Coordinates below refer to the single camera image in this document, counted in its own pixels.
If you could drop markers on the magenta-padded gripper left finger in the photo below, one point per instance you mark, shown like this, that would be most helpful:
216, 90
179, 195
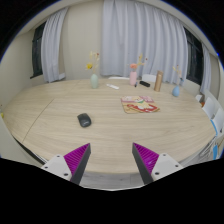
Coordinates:
59, 165

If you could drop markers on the bronze thermos bottle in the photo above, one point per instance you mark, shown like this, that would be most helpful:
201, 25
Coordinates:
158, 81

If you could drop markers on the wide white curtain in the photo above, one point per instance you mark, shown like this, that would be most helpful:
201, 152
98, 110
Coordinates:
143, 33

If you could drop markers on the white remote control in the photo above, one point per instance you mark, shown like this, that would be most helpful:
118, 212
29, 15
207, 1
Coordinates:
112, 86

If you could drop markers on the white chairs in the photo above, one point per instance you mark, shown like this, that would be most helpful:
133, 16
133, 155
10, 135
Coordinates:
209, 107

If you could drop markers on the cartoon print mouse pad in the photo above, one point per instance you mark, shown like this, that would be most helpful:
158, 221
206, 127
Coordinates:
138, 105

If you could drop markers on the green vase with yellow flowers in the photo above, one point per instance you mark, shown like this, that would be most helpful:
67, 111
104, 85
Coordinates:
94, 81

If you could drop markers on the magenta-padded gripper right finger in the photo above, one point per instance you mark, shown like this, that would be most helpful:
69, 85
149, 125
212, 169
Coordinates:
165, 164

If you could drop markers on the black rectangular case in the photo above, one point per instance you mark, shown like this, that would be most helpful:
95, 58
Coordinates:
144, 83

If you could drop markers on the dark framed window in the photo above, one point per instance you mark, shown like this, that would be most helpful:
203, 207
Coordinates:
37, 53
195, 60

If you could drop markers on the black computer mouse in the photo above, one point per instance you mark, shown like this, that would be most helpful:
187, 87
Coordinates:
84, 120

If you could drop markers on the narrow white curtain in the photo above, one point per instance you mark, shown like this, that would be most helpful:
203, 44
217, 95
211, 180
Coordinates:
51, 50
206, 73

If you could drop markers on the pink vase with orange flowers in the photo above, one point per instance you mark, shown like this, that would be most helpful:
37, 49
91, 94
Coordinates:
133, 79

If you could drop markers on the dark marker pen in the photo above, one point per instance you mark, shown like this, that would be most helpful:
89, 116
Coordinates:
136, 84

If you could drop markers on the blue vase with dried stems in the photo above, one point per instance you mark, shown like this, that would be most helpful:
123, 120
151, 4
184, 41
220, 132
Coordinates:
176, 91

